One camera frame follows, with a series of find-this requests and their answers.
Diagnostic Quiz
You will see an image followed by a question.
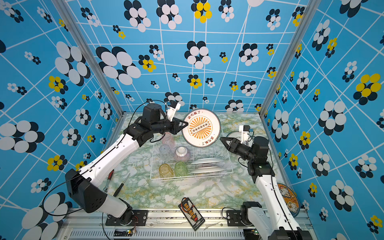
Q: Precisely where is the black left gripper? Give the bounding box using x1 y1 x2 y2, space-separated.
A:
151 116 189 135

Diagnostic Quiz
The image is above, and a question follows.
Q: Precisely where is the green transparent cup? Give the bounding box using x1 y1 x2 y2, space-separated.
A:
174 162 189 177

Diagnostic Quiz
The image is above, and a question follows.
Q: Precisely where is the pink transparent plastic cup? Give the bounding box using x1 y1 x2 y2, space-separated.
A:
162 133 175 149

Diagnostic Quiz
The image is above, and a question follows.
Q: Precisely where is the white wire dish rack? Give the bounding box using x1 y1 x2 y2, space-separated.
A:
150 134 234 181

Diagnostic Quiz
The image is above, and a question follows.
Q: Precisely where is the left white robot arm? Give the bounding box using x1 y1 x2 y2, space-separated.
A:
65 102 188 225

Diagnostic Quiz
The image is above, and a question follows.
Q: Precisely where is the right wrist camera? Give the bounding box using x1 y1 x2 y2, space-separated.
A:
239 125 251 144

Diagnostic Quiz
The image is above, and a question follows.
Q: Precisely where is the orange sunburst plate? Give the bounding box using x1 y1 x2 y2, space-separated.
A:
182 109 221 148

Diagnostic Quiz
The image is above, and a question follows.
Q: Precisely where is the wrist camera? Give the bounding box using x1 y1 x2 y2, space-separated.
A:
167 101 181 122
239 125 251 144

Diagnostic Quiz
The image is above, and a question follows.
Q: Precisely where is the small green circuit board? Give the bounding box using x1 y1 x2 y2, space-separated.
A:
113 229 134 238

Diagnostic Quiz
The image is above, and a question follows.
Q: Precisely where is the large plain white plate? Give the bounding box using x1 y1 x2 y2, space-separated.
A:
190 166 226 175

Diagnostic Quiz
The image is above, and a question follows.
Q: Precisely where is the aluminium front rail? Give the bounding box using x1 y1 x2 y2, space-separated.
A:
55 208 319 240

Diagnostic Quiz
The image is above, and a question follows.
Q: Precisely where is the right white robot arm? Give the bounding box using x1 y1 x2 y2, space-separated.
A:
220 136 312 240

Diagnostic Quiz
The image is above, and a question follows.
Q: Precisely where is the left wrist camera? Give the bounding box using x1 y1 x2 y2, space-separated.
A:
167 101 181 122

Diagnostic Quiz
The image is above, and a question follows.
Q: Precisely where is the yellow transparent cup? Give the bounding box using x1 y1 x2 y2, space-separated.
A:
159 164 175 179

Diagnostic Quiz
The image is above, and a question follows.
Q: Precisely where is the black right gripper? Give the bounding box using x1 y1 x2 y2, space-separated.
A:
221 137 257 164

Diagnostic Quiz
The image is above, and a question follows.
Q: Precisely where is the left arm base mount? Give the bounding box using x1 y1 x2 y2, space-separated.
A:
105 210 149 227

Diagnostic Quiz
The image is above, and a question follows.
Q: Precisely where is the cartoon round mat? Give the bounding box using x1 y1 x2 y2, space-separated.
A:
278 183 301 218

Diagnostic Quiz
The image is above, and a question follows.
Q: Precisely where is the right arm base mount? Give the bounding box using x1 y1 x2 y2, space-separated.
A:
223 210 247 227

